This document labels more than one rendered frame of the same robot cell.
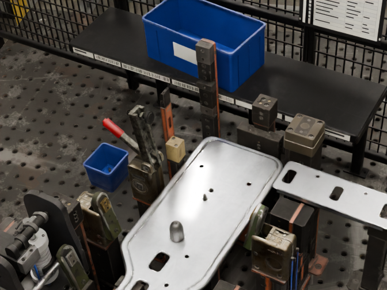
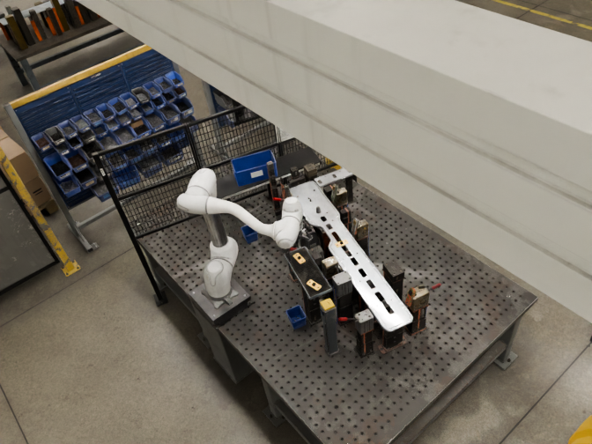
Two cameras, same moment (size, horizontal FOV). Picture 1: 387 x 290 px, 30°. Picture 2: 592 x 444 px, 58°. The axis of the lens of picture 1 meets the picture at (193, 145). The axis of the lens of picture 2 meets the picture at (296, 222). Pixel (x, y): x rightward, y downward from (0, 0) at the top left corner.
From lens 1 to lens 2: 263 cm
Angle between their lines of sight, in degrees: 37
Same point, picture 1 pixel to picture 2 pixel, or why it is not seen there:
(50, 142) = not seen: hidden behind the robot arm
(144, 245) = (314, 219)
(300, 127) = (309, 167)
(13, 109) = (184, 251)
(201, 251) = (328, 209)
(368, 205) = (344, 173)
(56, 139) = not seen: hidden behind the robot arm
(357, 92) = (305, 152)
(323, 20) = (284, 137)
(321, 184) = (329, 177)
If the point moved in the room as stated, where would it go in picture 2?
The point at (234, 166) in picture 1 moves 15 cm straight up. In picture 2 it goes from (305, 189) to (302, 173)
